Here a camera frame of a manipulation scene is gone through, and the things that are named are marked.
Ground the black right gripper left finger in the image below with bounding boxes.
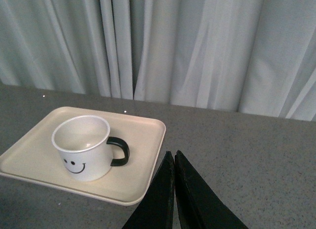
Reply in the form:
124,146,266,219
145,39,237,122
123,151,175,229

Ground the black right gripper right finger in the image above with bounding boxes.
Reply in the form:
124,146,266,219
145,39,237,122
175,151,247,229

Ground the white smiley mug black handle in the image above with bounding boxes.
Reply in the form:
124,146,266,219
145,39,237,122
51,115,130,182

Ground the beige rectangular tray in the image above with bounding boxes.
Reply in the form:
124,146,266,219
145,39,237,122
0,107,166,206

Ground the white pleated curtain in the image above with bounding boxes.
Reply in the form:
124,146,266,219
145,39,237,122
0,0,316,121

